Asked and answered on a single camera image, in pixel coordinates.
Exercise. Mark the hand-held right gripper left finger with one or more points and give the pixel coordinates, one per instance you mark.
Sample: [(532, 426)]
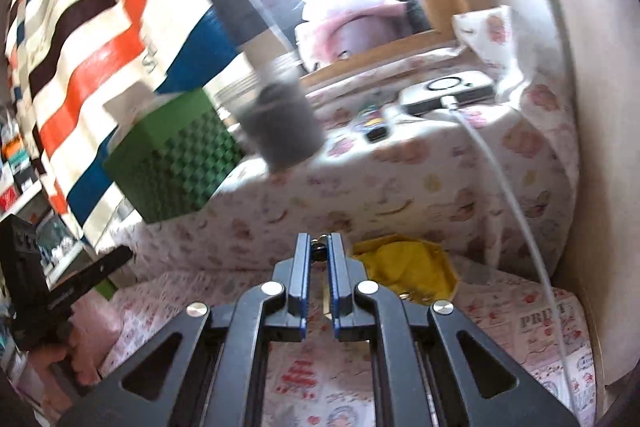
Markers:
[(301, 287)]

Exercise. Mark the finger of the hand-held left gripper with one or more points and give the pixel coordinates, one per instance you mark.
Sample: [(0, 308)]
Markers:
[(92, 274)]

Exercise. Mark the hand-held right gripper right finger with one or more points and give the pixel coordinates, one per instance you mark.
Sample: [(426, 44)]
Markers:
[(337, 287)]

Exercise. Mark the yellow paper box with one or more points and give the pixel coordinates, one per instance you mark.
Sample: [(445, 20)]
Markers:
[(405, 272)]

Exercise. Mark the person's left hand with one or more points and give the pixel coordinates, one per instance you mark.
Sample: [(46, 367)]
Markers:
[(65, 354)]

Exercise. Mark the yellow cloth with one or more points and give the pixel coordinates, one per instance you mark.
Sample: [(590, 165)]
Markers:
[(395, 262)]

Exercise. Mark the pink print tablecloth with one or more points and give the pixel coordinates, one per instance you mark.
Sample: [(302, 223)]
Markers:
[(320, 377)]

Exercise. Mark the bear print cloth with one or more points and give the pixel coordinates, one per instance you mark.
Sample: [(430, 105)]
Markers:
[(400, 192)]

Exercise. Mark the shelf with boxes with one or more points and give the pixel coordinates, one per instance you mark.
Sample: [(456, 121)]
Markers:
[(20, 167)]

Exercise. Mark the green checkered tissue box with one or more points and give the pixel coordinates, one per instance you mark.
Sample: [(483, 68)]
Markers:
[(175, 157)]

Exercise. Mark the white plastic jar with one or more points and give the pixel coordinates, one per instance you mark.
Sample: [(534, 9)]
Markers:
[(282, 122)]

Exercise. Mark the white power bank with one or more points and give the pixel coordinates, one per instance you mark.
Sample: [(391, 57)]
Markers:
[(447, 92)]

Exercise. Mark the striped curtain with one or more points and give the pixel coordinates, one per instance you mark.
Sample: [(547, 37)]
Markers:
[(115, 47)]

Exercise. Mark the pink fabric bundle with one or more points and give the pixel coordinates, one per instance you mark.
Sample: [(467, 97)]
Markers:
[(360, 27)]

